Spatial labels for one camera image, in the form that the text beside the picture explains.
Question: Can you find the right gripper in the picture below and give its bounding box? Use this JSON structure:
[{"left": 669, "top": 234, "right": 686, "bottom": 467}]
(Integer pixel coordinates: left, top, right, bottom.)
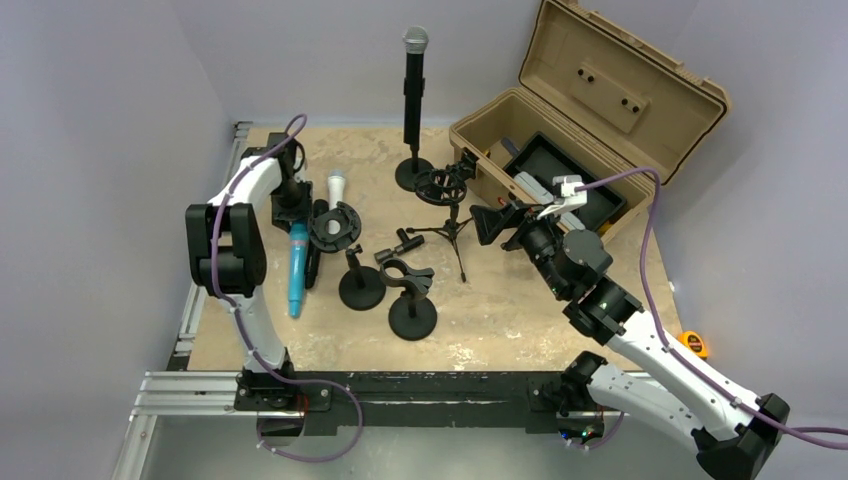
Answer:
[{"left": 470, "top": 198, "right": 568, "bottom": 297}]

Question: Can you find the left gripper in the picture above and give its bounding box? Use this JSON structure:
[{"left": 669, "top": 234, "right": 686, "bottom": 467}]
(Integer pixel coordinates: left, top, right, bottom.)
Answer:
[{"left": 272, "top": 178, "right": 311, "bottom": 234}]

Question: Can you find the small black microphone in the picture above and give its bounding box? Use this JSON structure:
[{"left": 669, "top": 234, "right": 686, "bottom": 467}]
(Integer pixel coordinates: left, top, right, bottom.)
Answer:
[{"left": 304, "top": 199, "right": 329, "bottom": 290}]

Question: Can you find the blue microphone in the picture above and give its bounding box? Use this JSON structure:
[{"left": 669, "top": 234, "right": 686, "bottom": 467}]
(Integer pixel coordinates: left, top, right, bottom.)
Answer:
[{"left": 288, "top": 220, "right": 309, "bottom": 319}]

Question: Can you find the white microphone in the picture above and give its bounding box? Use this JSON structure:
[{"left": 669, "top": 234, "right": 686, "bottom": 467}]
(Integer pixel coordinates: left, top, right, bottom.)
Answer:
[{"left": 327, "top": 169, "right": 347, "bottom": 209}]

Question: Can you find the black shock mount cradle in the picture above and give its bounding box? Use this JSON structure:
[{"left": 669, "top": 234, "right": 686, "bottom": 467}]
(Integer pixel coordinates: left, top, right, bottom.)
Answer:
[{"left": 309, "top": 202, "right": 362, "bottom": 253}]

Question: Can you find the clip stand round base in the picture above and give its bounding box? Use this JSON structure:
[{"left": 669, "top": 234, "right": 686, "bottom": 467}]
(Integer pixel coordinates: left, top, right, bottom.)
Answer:
[{"left": 379, "top": 257, "right": 438, "bottom": 341}]

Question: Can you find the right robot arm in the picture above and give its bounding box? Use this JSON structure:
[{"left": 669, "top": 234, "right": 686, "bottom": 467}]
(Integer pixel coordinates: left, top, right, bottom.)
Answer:
[{"left": 470, "top": 202, "right": 790, "bottom": 479}]

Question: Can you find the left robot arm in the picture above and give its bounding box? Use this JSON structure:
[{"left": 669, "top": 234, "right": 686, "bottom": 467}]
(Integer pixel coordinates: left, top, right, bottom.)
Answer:
[{"left": 185, "top": 132, "right": 312, "bottom": 409}]

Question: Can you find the round base tall stand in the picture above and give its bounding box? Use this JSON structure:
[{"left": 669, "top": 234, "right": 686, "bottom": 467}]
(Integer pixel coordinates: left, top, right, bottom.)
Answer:
[{"left": 394, "top": 145, "right": 433, "bottom": 192}]

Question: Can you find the tall black silver microphone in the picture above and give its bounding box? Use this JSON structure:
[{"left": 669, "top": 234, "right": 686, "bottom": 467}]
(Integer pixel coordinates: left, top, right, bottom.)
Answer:
[{"left": 403, "top": 25, "right": 429, "bottom": 149}]

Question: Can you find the grey white object in tray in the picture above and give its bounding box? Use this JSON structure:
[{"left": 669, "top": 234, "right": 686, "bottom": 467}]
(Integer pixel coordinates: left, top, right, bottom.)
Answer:
[{"left": 514, "top": 172, "right": 585, "bottom": 230}]

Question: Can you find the black toolbox tray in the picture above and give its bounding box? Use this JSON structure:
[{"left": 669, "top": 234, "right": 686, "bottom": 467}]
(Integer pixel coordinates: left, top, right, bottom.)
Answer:
[{"left": 500, "top": 132, "right": 626, "bottom": 234}]

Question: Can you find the tan plastic toolbox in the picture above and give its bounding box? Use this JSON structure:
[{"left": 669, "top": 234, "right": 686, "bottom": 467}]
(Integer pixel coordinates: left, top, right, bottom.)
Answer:
[{"left": 449, "top": 1, "right": 731, "bottom": 241}]

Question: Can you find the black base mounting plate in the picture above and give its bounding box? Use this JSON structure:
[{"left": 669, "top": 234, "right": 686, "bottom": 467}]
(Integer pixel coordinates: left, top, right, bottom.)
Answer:
[{"left": 234, "top": 371, "right": 607, "bottom": 441}]

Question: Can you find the yellow tape measure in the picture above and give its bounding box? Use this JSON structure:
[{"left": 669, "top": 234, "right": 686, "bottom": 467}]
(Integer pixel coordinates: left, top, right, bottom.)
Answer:
[{"left": 677, "top": 330, "right": 709, "bottom": 360}]

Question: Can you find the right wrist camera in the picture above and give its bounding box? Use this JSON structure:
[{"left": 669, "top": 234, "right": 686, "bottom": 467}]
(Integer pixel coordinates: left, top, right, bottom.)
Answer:
[{"left": 537, "top": 175, "right": 588, "bottom": 219}]

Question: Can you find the tripod stand with shock mount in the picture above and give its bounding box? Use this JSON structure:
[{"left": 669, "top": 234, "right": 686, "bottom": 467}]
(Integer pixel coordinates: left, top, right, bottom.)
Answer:
[{"left": 405, "top": 148, "right": 479, "bottom": 283}]

